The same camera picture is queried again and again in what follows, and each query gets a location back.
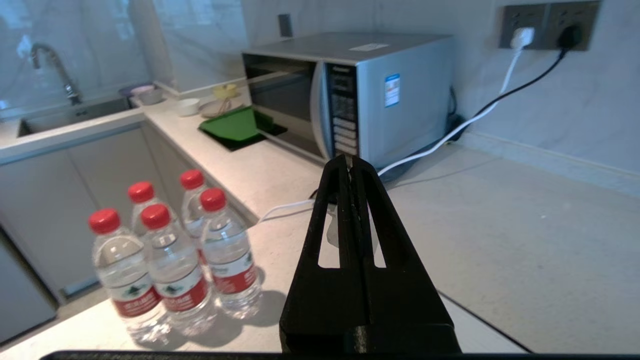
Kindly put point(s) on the small grey bowl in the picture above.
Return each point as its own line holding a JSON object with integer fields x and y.
{"x": 149, "y": 95}

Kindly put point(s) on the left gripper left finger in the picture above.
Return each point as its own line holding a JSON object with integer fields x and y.
{"x": 320, "y": 300}

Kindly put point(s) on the silver microwave oven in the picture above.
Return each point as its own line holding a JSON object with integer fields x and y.
{"x": 415, "y": 100}

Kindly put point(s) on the small beige plate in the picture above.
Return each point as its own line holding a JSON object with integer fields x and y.
{"x": 215, "y": 107}

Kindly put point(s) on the small white cup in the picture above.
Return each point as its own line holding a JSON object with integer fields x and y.
{"x": 188, "y": 106}

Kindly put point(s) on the green tray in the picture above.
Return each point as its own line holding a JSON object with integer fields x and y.
{"x": 240, "y": 125}

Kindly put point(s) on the red-capped water bottle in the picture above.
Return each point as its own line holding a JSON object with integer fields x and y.
{"x": 125, "y": 280}
{"x": 175, "y": 280}
{"x": 192, "y": 180}
{"x": 230, "y": 260}
{"x": 141, "y": 192}

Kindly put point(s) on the steel sink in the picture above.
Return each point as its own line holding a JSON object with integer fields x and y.
{"x": 75, "y": 115}

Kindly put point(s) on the black wall socket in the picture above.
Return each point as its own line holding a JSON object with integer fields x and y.
{"x": 285, "y": 25}

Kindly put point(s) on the chrome faucet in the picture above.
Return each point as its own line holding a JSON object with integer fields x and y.
{"x": 65, "y": 80}

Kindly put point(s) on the grey wall outlet panel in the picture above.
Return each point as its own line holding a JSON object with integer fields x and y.
{"x": 545, "y": 17}

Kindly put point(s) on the yellow cup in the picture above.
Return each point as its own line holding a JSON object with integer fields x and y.
{"x": 225, "y": 91}

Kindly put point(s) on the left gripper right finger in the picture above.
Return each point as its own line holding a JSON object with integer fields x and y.
{"x": 405, "y": 300}

